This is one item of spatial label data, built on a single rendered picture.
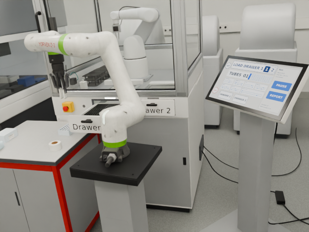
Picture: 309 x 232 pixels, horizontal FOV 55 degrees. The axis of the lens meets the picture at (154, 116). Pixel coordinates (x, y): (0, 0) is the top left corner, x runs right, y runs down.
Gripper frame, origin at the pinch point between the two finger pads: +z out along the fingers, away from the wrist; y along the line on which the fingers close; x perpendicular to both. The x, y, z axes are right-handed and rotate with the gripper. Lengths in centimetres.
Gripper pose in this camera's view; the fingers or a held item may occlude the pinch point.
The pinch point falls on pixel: (62, 93)
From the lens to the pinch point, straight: 206.0
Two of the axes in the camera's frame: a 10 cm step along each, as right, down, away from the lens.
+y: -9.7, -0.1, 2.2
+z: 0.7, 9.4, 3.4
